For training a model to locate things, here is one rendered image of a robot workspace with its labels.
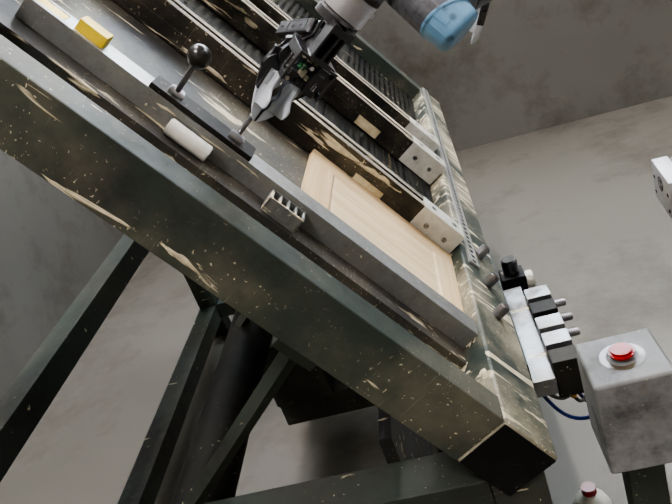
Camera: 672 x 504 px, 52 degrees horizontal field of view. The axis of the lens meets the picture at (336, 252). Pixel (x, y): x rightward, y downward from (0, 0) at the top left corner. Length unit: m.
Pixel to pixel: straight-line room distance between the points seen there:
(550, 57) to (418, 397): 3.88
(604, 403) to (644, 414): 0.07
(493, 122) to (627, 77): 0.87
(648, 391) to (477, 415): 0.25
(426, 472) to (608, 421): 0.31
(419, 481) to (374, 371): 0.26
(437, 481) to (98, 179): 0.73
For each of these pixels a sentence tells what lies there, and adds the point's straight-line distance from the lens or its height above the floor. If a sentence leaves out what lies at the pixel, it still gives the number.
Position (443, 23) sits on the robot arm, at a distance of 1.02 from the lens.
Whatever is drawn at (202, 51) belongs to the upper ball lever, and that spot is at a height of 1.54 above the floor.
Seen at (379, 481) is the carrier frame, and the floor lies 0.79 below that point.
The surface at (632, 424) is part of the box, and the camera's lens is 1.19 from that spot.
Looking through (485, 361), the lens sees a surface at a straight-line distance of 1.26.
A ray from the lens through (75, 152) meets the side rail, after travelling 0.98.
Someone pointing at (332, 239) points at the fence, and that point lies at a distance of 1.22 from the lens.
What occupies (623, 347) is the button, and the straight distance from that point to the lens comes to 1.17.
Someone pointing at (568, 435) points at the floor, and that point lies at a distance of 2.42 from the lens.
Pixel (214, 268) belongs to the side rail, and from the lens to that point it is 0.99.
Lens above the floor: 1.65
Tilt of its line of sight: 24 degrees down
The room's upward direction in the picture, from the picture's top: 20 degrees counter-clockwise
